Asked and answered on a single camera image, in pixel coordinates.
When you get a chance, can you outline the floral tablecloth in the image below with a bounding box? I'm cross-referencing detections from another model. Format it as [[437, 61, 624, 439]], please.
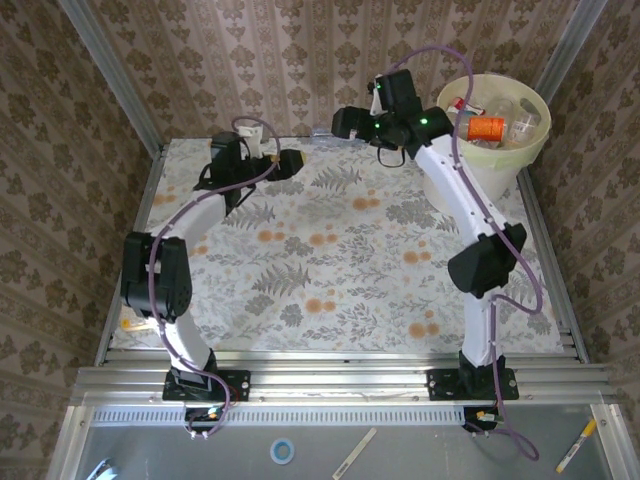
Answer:
[[107, 135, 584, 354]]

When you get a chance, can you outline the blue tape roll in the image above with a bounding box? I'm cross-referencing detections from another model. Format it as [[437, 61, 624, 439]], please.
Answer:
[[269, 437, 296, 465]]

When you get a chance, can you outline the yellow marker pen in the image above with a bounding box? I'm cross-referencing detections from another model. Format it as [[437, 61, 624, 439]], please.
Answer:
[[554, 418, 599, 475]]

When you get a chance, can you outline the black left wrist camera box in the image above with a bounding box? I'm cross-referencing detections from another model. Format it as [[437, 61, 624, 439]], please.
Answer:
[[208, 124, 264, 174]]

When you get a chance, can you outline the silver metal clip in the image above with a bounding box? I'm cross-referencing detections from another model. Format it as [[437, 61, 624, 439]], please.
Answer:
[[87, 457, 119, 480]]

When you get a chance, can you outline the aluminium frame post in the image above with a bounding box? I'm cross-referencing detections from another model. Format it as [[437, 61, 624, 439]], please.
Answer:
[[57, 0, 169, 156], [534, 0, 609, 101]]

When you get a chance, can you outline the pale yellow bin liner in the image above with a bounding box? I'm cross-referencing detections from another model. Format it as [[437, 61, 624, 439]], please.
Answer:
[[436, 73, 553, 169]]

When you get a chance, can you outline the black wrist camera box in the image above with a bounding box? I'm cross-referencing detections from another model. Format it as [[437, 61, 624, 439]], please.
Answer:
[[208, 124, 264, 174], [370, 68, 417, 115]]

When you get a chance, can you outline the long aluminium base rail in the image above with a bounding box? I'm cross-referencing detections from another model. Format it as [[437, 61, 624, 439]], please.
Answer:
[[69, 349, 619, 407]]

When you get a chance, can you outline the wire connector bundle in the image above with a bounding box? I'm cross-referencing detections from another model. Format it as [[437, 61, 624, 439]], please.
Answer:
[[184, 403, 234, 441], [462, 405, 501, 436]]

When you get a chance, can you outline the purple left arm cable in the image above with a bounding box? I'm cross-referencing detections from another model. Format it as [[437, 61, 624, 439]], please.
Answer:
[[147, 115, 282, 441]]

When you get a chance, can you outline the bottle with orange label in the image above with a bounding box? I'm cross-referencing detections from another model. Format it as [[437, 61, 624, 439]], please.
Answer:
[[467, 115, 507, 144]]

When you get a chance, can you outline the aluminium side rail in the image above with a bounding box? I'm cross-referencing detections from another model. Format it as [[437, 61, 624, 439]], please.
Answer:
[[94, 142, 169, 364], [517, 164, 591, 364]]

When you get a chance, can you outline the white plastic bin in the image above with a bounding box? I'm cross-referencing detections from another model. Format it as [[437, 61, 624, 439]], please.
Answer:
[[421, 73, 553, 217]]

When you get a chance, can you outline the beige calculator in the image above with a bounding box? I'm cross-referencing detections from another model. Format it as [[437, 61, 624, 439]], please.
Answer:
[[119, 309, 154, 335]]

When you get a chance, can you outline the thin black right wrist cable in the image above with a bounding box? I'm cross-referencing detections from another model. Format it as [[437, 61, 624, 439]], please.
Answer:
[[375, 144, 407, 169]]

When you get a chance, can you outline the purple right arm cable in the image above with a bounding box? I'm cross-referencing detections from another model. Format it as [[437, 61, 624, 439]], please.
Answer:
[[392, 45, 547, 461]]

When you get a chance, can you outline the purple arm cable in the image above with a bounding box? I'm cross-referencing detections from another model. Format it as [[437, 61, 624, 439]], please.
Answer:
[[392, 45, 547, 461], [147, 115, 282, 441]]

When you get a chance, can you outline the clear unlabeled plastic bottle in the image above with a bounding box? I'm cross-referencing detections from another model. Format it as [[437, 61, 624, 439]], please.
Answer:
[[482, 97, 516, 121]]

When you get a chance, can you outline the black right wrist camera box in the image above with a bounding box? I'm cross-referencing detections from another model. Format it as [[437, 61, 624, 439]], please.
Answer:
[[370, 68, 417, 115]]

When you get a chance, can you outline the grey slotted cable duct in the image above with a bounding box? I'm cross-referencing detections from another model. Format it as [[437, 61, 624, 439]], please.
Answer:
[[92, 403, 469, 427]]

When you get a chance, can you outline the wooden stick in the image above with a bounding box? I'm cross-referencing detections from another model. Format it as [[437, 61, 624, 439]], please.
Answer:
[[332, 426, 379, 480]]

